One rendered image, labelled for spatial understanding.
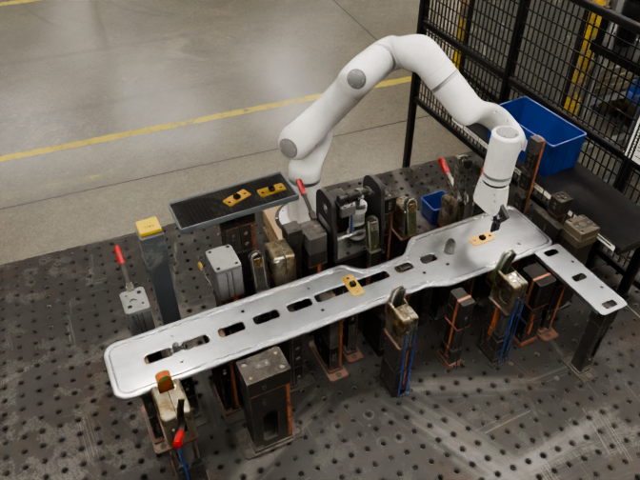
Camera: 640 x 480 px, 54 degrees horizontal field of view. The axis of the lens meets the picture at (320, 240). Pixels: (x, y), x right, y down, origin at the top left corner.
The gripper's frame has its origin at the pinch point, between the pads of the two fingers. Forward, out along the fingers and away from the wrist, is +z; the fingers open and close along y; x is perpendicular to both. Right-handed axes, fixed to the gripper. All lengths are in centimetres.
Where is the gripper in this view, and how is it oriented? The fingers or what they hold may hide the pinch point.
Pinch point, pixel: (486, 219)
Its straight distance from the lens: 199.5
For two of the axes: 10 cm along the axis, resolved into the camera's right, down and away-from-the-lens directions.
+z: -0.1, 7.4, 6.7
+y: 4.4, 6.1, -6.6
